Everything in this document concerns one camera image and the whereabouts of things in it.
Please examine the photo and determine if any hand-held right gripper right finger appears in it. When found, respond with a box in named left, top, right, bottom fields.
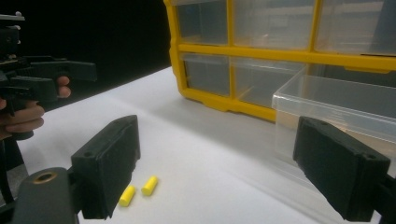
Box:
left=292, top=116, right=392, bottom=223

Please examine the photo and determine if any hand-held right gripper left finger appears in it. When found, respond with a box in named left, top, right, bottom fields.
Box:
left=70, top=114, right=142, bottom=220

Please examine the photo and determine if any yellow foam cylinder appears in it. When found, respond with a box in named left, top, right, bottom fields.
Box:
left=140, top=175, right=160, bottom=197
left=118, top=185, right=137, bottom=208

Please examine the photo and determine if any pulled-out clear plastic drawer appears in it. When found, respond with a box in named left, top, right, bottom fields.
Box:
left=271, top=66, right=396, bottom=185

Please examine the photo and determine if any yellow drawer organizer cabinet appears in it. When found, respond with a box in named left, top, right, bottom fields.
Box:
left=163, top=0, right=396, bottom=123

